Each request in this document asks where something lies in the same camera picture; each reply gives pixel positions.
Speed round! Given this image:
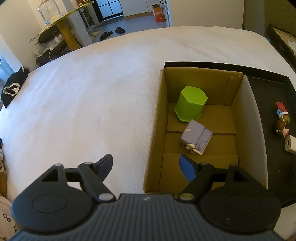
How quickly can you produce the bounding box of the brown cardboard box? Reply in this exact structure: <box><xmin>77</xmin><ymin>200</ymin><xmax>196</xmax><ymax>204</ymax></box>
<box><xmin>144</xmin><ymin>67</ymin><xmax>268</xmax><ymax>194</ymax></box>

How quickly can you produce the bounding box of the white power adapter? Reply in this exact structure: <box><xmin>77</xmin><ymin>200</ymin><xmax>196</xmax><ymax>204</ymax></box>
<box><xmin>285</xmin><ymin>135</ymin><xmax>296</xmax><ymax>154</ymax></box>

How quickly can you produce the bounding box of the brown haired doll figurine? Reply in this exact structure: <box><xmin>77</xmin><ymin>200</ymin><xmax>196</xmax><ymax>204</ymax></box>
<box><xmin>275</xmin><ymin>114</ymin><xmax>290</xmax><ymax>137</ymax></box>

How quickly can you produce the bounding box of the red blue small figurine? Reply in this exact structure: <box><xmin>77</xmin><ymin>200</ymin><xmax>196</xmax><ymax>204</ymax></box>
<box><xmin>276</xmin><ymin>102</ymin><xmax>288</xmax><ymax>118</ymax></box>

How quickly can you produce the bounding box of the purple sofa toy figure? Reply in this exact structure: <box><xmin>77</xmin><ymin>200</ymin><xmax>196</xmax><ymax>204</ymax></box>
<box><xmin>181</xmin><ymin>120</ymin><xmax>213</xmax><ymax>155</ymax></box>

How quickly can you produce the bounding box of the green hexagonal cup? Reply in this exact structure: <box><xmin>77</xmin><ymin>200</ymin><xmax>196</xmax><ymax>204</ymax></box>
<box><xmin>174</xmin><ymin>86</ymin><xmax>208</xmax><ymax>123</ymax></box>

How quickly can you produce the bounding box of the black ghost mask cloth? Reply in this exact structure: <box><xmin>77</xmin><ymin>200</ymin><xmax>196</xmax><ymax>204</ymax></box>
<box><xmin>1</xmin><ymin>66</ymin><xmax>30</xmax><ymax>108</ymax></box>

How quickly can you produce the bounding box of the black framed box right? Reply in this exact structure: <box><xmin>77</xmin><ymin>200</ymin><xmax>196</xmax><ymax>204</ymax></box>
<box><xmin>267</xmin><ymin>25</ymin><xmax>295</xmax><ymax>72</ymax></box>

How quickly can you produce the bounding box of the beige slipper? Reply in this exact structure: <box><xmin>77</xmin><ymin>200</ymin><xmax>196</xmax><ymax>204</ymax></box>
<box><xmin>90</xmin><ymin>31</ymin><xmax>101</xmax><ymax>38</ymax></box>

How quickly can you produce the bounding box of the black slipper left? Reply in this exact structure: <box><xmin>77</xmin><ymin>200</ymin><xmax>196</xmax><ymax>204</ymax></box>
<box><xmin>99</xmin><ymin>31</ymin><xmax>113</xmax><ymax>41</ymax></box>

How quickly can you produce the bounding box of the black slipper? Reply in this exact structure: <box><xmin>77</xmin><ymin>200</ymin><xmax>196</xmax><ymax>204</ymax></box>
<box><xmin>115</xmin><ymin>27</ymin><xmax>125</xmax><ymax>35</ymax></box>
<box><xmin>99</xmin><ymin>31</ymin><xmax>113</xmax><ymax>41</ymax></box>

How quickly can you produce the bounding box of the yellow round side table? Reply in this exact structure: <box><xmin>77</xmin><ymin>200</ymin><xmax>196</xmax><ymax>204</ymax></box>
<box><xmin>29</xmin><ymin>1</ymin><xmax>94</xmax><ymax>51</ymax></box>

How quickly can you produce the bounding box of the black slipper right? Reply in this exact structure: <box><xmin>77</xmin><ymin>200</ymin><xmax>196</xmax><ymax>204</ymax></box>
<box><xmin>115</xmin><ymin>27</ymin><xmax>125</xmax><ymax>35</ymax></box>

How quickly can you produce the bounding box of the clear glass jar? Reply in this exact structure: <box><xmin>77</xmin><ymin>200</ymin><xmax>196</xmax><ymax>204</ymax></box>
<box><xmin>38</xmin><ymin>0</ymin><xmax>63</xmax><ymax>26</ymax></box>

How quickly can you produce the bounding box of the orange cardboard box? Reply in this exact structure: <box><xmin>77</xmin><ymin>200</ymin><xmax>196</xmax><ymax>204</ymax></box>
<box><xmin>152</xmin><ymin>4</ymin><xmax>164</xmax><ymax>23</ymax></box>

